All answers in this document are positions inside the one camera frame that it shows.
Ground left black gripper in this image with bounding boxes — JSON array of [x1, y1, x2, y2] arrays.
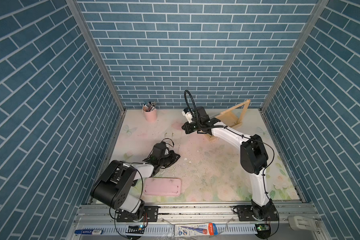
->
[[157, 150, 181, 168]]

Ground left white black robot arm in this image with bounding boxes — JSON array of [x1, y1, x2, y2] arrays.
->
[[90, 138, 180, 221]]

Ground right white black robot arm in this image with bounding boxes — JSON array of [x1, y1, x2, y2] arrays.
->
[[182, 90, 275, 220]]

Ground wooden jewelry display stand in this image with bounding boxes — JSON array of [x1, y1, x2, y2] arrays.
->
[[205, 100, 251, 148]]

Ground pink plastic tray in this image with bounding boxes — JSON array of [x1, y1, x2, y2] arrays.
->
[[143, 178, 182, 197]]

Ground pink pen holder cup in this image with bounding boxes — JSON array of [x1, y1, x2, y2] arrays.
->
[[142, 106, 158, 123]]

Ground pens in cup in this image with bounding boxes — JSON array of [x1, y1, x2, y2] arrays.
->
[[142, 102, 157, 113]]

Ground toothpaste box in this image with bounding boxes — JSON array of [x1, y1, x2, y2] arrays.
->
[[174, 223, 219, 237]]

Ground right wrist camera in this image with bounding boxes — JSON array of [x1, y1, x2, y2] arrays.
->
[[182, 108, 194, 124]]

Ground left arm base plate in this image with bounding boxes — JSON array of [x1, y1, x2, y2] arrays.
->
[[116, 206, 159, 223]]

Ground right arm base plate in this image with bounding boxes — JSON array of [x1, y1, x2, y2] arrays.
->
[[232, 203, 279, 222]]

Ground white plastic bracket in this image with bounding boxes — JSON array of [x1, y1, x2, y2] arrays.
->
[[288, 216, 317, 232]]

